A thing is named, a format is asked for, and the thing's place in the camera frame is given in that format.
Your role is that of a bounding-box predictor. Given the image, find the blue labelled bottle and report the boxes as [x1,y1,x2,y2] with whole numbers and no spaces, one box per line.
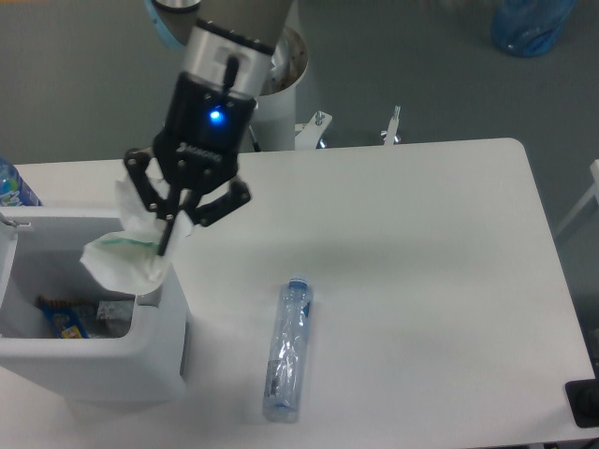
[1,158,43,207]

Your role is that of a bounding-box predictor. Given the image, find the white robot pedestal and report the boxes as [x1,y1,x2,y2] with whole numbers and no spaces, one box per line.
[248,26,309,152]

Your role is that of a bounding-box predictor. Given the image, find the blue snack wrapper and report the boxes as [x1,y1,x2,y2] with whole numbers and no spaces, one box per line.
[37,296,93,340]

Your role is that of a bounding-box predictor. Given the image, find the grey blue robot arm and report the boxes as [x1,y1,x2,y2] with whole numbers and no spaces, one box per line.
[124,1,291,256]

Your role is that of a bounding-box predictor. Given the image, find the black device at edge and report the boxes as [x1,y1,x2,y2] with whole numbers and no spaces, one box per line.
[565,379,598,428]

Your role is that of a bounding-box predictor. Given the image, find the silver foil wrapper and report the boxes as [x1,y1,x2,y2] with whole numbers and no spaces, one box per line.
[96,300,135,322]

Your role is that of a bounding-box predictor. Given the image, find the white paper wrapper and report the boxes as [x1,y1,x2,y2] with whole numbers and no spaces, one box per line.
[80,177,194,296]

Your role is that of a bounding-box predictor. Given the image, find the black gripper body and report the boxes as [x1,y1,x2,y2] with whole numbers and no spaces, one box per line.
[153,72,256,194]

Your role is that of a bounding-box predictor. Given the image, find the clear plastic bottle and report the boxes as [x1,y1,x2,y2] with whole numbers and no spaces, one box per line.
[262,274,314,424]

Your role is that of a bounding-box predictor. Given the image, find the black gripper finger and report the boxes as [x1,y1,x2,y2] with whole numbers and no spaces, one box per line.
[124,148,180,256]
[181,179,252,227]

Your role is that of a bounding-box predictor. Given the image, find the white frame at right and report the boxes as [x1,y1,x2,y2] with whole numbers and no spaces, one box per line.
[554,160,598,243]

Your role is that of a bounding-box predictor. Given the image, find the white pedestal foot bracket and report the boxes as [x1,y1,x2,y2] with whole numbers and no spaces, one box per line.
[294,105,402,151]

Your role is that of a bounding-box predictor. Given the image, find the blue plastic bag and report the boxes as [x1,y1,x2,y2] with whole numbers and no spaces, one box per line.
[489,0,577,58]

